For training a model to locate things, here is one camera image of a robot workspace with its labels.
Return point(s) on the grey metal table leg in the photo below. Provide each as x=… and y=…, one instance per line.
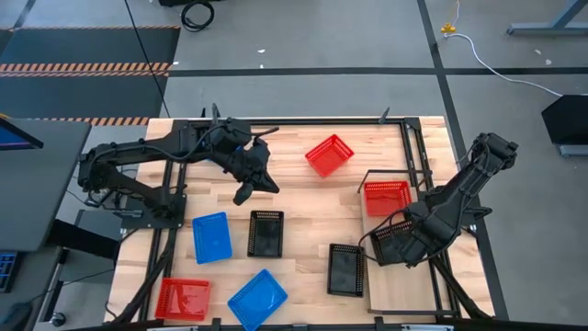
x=542, y=30

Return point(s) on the black plastic basket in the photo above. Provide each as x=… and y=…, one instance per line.
x=345, y=271
x=390, y=246
x=265, y=234

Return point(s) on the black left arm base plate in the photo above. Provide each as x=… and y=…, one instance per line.
x=138, y=220

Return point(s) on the yellow plug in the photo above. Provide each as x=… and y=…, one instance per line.
x=448, y=29

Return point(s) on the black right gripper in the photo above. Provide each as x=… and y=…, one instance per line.
x=432, y=230

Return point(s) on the computer monitor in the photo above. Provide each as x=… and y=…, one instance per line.
x=14, y=138

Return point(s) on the black power adapter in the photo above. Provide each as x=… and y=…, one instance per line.
x=95, y=199

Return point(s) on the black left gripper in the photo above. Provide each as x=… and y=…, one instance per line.
x=243, y=158

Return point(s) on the black hazard-striped floor mat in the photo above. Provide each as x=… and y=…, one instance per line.
x=82, y=96
x=92, y=46

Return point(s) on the black metal table frame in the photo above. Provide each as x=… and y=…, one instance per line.
x=321, y=122

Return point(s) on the grey desk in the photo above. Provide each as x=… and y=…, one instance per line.
x=37, y=193

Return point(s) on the red plastic basket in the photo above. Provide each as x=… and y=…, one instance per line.
x=183, y=300
x=329, y=155
x=386, y=197

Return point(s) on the black box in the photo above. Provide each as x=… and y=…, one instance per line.
x=569, y=119

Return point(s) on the backlit black keyboard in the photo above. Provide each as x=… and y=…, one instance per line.
x=7, y=271

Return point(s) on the black caster wheel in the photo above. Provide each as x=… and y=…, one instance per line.
x=57, y=319

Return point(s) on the wooden shelf with black frame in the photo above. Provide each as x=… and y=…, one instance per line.
x=399, y=289

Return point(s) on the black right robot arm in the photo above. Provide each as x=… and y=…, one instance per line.
x=478, y=174

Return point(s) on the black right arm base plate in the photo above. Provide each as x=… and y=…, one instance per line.
x=464, y=220

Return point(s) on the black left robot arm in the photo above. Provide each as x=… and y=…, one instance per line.
x=138, y=151

